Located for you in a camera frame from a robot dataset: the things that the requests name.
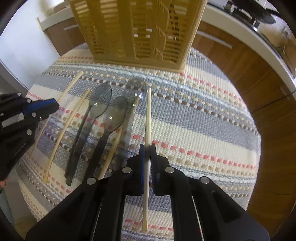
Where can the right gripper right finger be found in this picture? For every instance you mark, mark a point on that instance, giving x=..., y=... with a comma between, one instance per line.
x=201, y=210

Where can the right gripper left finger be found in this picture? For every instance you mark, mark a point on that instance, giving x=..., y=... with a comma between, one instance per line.
x=94, y=210

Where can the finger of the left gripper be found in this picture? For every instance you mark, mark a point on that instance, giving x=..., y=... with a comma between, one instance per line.
x=40, y=109
x=14, y=100

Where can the smoky grey plastic spoon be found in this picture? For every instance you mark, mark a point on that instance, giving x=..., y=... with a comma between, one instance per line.
x=98, y=103

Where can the grey translucent plastic spoon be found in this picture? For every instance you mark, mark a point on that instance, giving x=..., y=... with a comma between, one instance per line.
x=113, y=118

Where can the clear plastic spoon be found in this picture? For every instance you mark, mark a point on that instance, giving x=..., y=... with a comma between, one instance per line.
x=135, y=96

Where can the striped woven table mat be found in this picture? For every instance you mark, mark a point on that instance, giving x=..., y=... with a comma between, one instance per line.
x=195, y=103

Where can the yellow plastic utensil basket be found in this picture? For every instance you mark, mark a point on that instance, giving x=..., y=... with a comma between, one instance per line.
x=149, y=34

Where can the black gas stove top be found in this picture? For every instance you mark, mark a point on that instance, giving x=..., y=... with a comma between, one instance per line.
x=281, y=34

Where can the black wok with handle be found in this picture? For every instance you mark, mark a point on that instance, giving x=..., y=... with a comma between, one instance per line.
x=257, y=11

